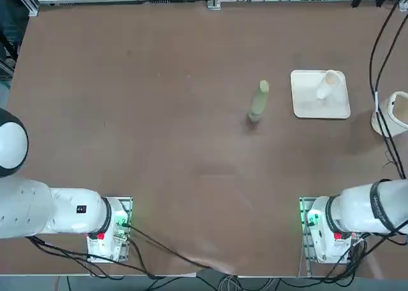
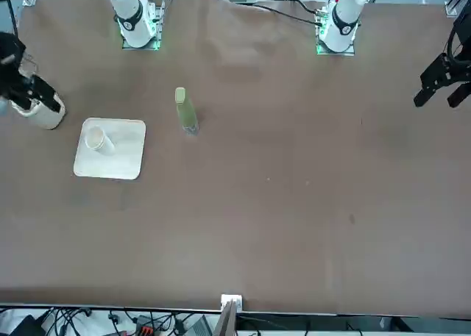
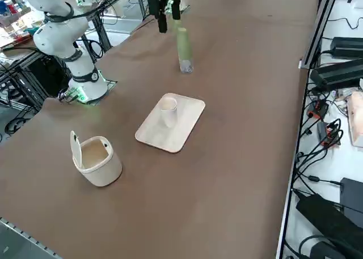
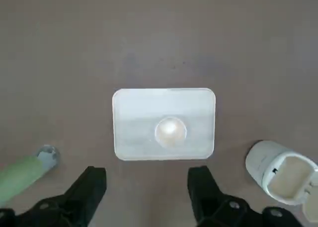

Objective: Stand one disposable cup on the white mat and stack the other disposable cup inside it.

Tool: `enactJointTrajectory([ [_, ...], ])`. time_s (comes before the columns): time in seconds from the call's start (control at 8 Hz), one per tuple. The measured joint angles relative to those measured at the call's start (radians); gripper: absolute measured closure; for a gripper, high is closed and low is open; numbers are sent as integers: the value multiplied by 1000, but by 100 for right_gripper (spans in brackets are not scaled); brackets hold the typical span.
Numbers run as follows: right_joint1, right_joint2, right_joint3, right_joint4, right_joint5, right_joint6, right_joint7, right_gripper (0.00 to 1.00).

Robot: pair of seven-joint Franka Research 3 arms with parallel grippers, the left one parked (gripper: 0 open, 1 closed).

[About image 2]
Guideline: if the grey power adapter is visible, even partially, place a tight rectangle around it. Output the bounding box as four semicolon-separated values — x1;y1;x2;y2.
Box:
185;315;213;336

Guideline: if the white table edge bracket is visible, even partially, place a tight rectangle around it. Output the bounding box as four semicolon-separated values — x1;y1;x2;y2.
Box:
220;293;244;312

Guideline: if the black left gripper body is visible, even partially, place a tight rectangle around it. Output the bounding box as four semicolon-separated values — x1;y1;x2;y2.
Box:
445;12;471;85

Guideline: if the power strip with red switches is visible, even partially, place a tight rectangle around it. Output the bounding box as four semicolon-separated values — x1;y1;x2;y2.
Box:
134;315;155;336

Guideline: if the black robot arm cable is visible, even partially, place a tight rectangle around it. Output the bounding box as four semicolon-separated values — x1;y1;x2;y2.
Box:
0;0;19;36

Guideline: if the aluminium camera pole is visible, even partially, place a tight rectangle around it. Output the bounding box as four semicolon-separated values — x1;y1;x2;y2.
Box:
214;301;238;336

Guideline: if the green clear plastic bottle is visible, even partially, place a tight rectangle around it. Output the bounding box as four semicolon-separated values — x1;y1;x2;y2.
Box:
174;87;201;136

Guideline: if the black cable across table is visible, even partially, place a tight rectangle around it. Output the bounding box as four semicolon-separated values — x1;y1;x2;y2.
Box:
252;4;321;25

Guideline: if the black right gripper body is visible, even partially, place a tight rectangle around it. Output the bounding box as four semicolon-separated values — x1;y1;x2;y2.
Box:
0;32;29;95

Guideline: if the cream mini bin with lid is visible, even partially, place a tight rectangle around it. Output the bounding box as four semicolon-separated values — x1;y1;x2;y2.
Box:
9;92;66;131

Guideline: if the black power adapter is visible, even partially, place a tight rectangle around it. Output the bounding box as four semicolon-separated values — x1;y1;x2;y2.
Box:
7;315;45;336

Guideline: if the white rectangular tray mat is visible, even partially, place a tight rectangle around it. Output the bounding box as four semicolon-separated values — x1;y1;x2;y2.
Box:
72;117;147;182

